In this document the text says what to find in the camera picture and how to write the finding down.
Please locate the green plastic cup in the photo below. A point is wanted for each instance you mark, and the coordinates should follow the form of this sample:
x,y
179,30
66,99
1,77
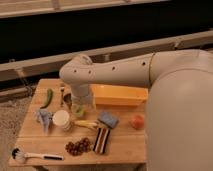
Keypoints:
x,y
78,110

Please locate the yellow banana toy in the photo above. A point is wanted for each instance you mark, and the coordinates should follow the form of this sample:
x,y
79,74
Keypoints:
x,y
87,124

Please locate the blue sponge block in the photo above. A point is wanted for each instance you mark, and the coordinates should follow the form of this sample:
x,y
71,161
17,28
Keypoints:
x,y
108,119

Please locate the white lidded jar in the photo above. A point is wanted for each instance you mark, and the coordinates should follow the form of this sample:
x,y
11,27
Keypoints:
x,y
62,119

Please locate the metal spoon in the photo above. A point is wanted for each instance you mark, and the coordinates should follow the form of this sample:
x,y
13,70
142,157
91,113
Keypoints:
x,y
62,88

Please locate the orange plastic bin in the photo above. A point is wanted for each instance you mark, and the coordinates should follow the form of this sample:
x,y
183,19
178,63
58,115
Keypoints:
x,y
118,95

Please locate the orange peach toy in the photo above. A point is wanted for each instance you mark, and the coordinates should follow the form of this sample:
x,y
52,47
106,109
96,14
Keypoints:
x,y
137,122

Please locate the bunch of grapes toy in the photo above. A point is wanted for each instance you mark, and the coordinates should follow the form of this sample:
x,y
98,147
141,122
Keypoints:
x,y
79,147

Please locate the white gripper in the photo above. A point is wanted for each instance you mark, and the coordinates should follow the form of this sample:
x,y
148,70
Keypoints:
x,y
85,100

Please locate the white dish brush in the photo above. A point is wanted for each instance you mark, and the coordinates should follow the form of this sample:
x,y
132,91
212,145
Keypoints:
x,y
21,156

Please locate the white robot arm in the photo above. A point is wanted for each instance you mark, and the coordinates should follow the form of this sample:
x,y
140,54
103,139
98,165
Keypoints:
x,y
179,109

